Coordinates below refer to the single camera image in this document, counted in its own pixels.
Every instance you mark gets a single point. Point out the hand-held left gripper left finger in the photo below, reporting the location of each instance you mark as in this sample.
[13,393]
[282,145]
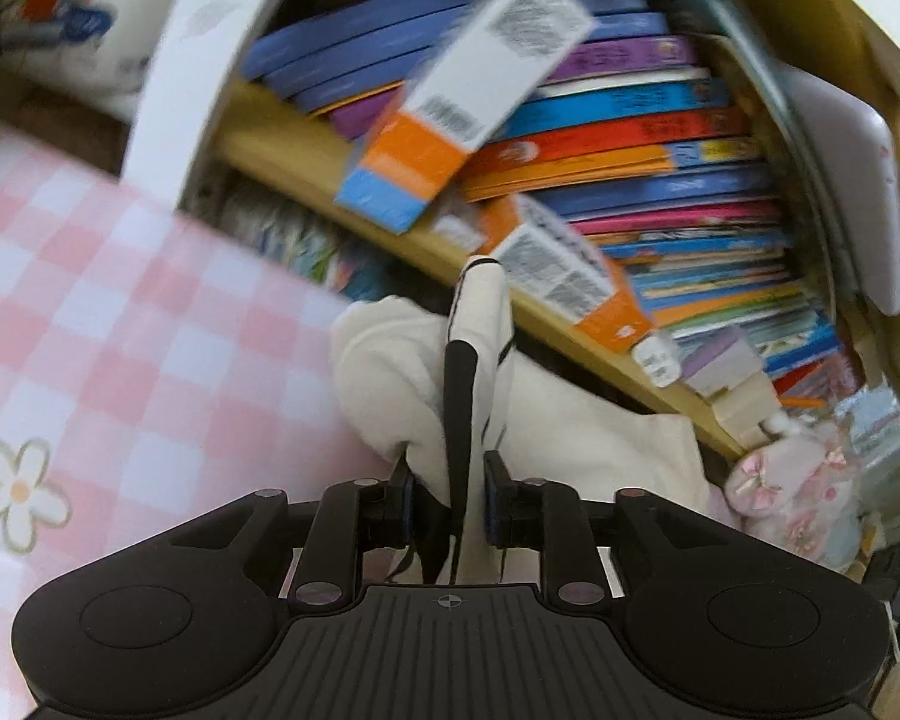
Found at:
[403,502]

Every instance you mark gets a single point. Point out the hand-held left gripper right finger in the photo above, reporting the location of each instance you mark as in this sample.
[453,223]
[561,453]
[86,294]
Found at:
[495,502]

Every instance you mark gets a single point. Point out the cream cloth bag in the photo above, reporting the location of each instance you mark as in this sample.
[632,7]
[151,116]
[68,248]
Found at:
[390,375]

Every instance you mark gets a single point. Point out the pink white plush toy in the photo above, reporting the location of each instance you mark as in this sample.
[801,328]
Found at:
[787,480]

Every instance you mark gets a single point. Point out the small white box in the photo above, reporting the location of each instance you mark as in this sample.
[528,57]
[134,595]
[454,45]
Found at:
[656,360]

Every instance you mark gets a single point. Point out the small beige box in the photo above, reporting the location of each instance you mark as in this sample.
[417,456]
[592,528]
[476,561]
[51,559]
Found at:
[746,409]

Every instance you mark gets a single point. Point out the orange white cardboard box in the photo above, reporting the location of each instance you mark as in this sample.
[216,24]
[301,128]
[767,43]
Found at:
[480,82]
[562,270]

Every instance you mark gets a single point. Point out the white card box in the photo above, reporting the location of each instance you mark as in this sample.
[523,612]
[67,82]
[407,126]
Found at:
[724,360]

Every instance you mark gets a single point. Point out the pink checked table mat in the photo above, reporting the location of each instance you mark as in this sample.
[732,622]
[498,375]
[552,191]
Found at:
[120,315]

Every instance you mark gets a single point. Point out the wooden bookshelf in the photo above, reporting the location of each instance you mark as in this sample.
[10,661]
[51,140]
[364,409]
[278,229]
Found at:
[285,154]

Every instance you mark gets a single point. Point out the row of colourful books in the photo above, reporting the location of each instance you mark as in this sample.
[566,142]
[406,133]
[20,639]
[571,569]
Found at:
[645,135]

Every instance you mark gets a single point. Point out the white flat tablet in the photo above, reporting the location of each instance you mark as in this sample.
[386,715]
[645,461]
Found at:
[847,187]

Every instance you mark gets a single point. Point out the white shelf unit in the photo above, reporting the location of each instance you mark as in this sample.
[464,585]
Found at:
[195,90]

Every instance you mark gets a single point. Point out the white blue printed container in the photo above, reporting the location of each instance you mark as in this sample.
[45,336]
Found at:
[105,37]

